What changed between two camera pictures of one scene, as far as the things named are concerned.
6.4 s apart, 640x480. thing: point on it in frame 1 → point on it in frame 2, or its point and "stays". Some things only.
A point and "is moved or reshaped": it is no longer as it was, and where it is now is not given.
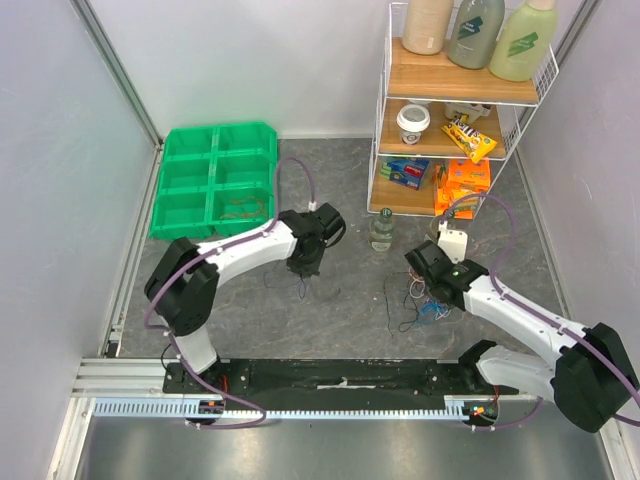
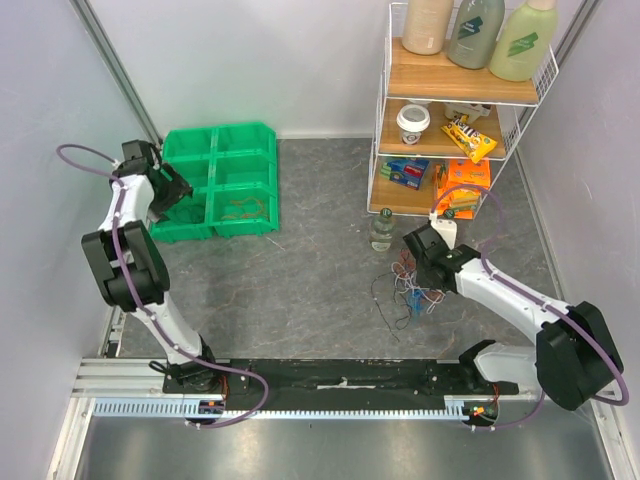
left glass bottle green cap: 382,231 stays
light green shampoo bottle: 524,40 stays
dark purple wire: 290,285 → 191,207
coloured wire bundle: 431,310 is moved or reshaped
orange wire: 244,215 stays
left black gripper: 307,269 → 179,189
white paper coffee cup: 412,120 stays
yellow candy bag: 476,146 stays
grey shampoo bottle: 475,32 stays
